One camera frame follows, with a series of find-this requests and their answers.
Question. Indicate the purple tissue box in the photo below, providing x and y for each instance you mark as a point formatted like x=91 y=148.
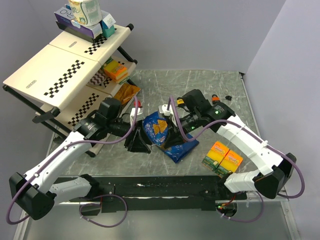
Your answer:
x=67 y=22

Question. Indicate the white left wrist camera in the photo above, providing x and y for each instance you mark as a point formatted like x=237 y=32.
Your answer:
x=140 y=113

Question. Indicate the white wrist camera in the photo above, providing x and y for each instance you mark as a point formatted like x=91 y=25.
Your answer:
x=140 y=113
x=166 y=110

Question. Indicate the right yellow sponge pack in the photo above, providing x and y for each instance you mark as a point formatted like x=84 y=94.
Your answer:
x=229 y=164

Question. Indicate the orange padlock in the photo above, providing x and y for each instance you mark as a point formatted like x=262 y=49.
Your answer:
x=215 y=99

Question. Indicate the beige checkered shelf rack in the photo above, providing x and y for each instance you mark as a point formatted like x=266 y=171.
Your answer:
x=55 y=82

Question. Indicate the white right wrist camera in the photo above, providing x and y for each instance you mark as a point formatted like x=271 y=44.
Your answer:
x=166 y=110

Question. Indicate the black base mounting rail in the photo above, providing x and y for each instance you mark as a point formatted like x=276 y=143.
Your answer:
x=143 y=193

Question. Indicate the orange sponge pack on shelf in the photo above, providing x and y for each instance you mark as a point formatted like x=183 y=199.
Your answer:
x=116 y=71

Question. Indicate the teal small box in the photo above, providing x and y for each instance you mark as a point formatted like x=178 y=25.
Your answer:
x=107 y=24

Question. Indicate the brass padlock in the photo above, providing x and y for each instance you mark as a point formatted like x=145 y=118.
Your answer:
x=158 y=146

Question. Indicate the black keys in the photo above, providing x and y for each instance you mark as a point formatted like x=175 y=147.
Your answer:
x=228 y=98

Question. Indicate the left yellow sponge pack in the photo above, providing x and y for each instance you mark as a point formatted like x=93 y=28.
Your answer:
x=215 y=156

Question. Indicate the orange snack bag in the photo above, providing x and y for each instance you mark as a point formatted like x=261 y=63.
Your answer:
x=126 y=93

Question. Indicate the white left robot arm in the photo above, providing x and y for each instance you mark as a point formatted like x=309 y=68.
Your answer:
x=36 y=191

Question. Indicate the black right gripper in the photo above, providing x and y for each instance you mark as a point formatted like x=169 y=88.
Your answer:
x=174 y=136

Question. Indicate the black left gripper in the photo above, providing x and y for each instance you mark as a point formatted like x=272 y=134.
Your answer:
x=137 y=139

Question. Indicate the yellow sponge pack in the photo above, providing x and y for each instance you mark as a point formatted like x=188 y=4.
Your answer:
x=215 y=156
x=229 y=164

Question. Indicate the blue Doritos chip bag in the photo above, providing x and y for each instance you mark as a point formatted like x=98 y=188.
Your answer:
x=156 y=129

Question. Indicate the purple zigzag cloth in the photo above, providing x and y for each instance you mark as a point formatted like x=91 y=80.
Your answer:
x=98 y=79

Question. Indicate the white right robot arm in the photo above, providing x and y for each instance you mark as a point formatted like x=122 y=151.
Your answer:
x=274 y=168

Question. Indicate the yellow padlock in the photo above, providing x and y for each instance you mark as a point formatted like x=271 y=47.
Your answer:
x=180 y=102

